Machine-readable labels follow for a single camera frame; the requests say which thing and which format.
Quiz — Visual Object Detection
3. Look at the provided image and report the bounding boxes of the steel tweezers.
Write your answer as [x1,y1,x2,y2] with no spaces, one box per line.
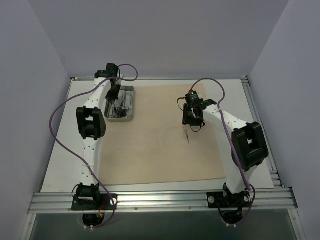
[183,125,190,144]

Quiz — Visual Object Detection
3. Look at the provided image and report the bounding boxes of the stainless steel instrument tray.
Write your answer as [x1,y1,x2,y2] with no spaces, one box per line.
[104,85,135,122]

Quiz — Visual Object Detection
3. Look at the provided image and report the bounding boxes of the beige cloth wrap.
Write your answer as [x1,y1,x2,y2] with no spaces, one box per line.
[98,84,226,185]

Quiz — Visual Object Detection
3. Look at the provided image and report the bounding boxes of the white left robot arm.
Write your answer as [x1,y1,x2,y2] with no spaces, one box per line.
[75,63,122,210]

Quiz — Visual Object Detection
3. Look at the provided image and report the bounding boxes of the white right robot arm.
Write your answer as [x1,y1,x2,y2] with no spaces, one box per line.
[177,96,269,207]

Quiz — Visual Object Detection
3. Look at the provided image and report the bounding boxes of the white suture packet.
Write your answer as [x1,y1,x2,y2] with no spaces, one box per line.
[122,91,134,110]

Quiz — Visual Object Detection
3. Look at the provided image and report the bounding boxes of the steel forceps clamp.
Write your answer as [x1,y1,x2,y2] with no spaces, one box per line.
[112,94,129,118]

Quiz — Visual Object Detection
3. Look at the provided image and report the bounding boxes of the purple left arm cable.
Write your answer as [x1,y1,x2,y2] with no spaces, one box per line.
[48,63,139,229]

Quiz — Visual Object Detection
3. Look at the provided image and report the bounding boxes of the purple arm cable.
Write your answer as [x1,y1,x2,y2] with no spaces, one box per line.
[48,63,139,229]
[189,78,256,222]

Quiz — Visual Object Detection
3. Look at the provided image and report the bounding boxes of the aluminium back rail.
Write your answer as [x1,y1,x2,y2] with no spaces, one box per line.
[70,76,249,81]

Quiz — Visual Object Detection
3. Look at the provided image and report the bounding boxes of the aluminium rail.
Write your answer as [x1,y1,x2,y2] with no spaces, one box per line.
[70,76,249,81]
[241,76,285,189]

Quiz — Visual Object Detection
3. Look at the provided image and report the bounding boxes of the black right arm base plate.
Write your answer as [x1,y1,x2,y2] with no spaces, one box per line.
[206,191,252,209]

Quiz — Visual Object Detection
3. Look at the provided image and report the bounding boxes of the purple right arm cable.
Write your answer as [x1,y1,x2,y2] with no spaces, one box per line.
[189,78,256,222]

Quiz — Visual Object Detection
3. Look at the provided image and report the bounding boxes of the aluminium right side rail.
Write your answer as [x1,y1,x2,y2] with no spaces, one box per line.
[241,76,285,189]

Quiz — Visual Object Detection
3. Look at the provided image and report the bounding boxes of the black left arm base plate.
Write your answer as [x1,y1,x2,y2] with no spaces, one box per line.
[71,193,118,211]

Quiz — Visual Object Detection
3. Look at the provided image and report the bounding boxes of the aluminium front rail frame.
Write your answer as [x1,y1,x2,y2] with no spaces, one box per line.
[27,188,298,214]

